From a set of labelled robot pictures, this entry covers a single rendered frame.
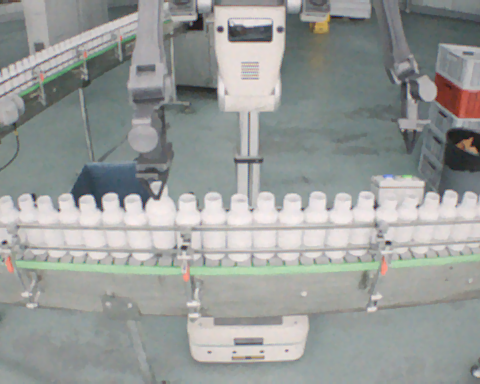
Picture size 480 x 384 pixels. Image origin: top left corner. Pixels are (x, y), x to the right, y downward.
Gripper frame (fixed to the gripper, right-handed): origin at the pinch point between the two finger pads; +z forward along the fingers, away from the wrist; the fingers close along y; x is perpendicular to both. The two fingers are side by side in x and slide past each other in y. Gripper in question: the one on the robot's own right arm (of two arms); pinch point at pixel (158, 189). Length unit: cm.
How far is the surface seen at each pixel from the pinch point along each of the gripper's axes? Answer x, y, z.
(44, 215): -29.6, 2.1, 5.8
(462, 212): 75, 2, 7
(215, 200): 12.5, -2.1, 4.4
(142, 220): -4.2, 2.2, 6.9
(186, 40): -33, -380, 51
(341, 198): 41.5, -1.4, 3.8
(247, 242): 19.7, 2.4, 13.1
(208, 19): -9, -374, 26
